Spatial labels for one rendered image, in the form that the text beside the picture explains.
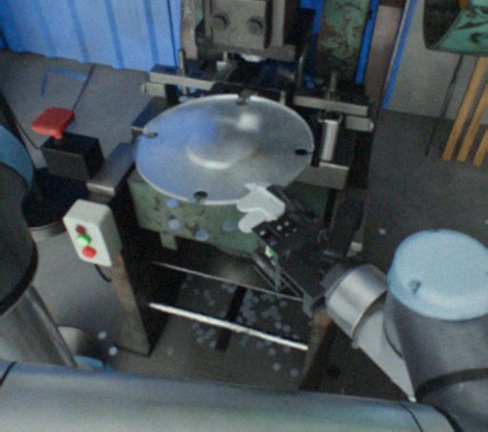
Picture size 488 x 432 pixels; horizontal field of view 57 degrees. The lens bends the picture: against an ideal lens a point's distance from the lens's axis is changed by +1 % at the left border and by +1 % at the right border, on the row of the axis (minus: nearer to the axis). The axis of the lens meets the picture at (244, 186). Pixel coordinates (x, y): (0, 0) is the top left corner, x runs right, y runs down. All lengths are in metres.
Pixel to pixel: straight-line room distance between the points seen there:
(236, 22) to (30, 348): 0.56
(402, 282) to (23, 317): 0.30
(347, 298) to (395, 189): 1.41
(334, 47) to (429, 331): 0.80
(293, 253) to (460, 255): 0.21
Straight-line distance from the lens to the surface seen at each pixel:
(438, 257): 0.37
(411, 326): 0.37
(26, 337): 0.44
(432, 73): 2.21
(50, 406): 0.24
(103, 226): 0.88
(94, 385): 0.25
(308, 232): 0.53
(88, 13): 2.54
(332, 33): 1.06
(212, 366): 1.19
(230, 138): 0.73
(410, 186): 1.91
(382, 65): 1.14
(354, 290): 0.48
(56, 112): 0.93
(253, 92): 0.87
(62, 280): 1.62
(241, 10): 0.76
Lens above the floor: 1.25
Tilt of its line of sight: 44 degrees down
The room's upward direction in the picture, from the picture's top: straight up
